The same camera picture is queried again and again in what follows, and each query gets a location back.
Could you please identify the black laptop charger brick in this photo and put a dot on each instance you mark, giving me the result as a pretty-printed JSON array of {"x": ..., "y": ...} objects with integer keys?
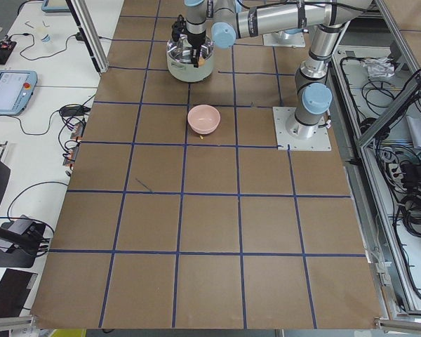
[{"x": 73, "y": 110}]

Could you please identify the blue teach pendant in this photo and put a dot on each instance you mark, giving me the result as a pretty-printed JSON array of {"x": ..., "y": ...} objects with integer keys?
[
  {"x": 16, "y": 88},
  {"x": 54, "y": 6}
]

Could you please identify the pink bowl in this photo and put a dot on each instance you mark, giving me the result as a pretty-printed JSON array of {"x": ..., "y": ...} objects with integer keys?
[{"x": 203, "y": 119}]

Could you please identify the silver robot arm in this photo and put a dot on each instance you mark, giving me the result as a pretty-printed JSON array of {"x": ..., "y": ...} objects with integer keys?
[{"x": 302, "y": 72}]

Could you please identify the crumpled white paper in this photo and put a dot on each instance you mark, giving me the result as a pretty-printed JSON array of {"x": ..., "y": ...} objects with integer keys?
[{"x": 379, "y": 67}]

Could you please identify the aluminium frame post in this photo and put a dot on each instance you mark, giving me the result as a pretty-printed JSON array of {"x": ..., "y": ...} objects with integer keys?
[{"x": 84, "y": 23}]

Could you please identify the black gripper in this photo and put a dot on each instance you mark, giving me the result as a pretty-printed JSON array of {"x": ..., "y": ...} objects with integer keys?
[{"x": 195, "y": 41}]

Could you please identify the pale green electric pot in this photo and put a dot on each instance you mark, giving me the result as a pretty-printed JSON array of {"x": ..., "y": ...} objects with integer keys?
[{"x": 179, "y": 62}]

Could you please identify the paper cup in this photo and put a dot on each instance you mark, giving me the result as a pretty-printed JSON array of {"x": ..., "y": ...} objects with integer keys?
[{"x": 45, "y": 38}]

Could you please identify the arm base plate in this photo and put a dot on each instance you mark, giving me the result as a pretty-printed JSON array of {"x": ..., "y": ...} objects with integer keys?
[
  {"x": 292, "y": 38},
  {"x": 293, "y": 136}
]

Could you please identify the black monitor stand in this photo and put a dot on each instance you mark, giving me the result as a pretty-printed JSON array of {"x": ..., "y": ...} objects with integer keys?
[{"x": 22, "y": 241}]

